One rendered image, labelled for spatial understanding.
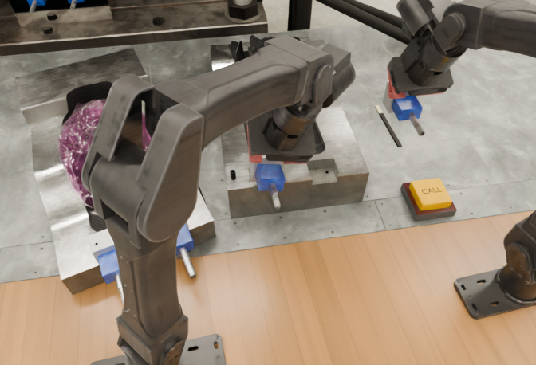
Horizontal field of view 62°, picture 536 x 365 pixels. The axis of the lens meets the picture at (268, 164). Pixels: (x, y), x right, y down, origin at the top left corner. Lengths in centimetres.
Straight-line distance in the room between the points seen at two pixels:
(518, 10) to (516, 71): 69
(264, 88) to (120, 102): 15
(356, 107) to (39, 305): 77
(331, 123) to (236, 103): 50
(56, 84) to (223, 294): 58
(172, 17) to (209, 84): 104
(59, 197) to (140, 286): 41
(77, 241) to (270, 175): 35
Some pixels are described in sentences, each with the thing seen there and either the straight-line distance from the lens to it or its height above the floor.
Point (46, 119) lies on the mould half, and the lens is 104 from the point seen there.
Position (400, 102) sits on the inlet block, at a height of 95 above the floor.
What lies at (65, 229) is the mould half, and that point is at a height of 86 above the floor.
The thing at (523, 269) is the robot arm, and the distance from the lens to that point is 78.
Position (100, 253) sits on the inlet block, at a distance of 78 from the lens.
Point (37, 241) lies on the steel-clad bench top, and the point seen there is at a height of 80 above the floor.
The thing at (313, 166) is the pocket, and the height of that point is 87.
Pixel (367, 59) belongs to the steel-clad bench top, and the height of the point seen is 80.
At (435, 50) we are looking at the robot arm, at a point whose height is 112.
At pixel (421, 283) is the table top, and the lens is 83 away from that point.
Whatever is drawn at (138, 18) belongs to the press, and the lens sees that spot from 149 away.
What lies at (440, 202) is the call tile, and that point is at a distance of 89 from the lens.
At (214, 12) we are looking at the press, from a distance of 147.
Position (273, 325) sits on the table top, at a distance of 76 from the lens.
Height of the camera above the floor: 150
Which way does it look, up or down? 48 degrees down
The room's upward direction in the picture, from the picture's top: straight up
